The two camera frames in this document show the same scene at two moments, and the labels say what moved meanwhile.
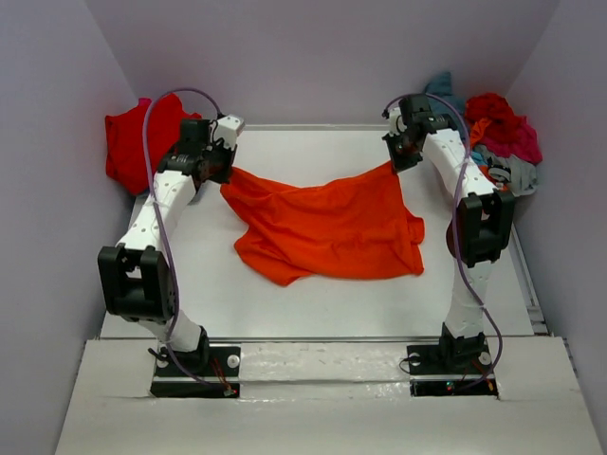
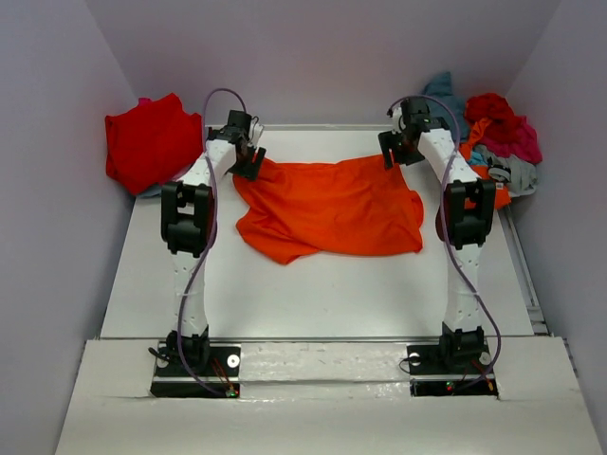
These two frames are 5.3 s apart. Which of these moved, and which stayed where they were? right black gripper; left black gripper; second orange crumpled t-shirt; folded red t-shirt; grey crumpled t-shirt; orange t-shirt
Moved: left black gripper; orange t-shirt
Stayed: grey crumpled t-shirt; second orange crumpled t-shirt; folded red t-shirt; right black gripper
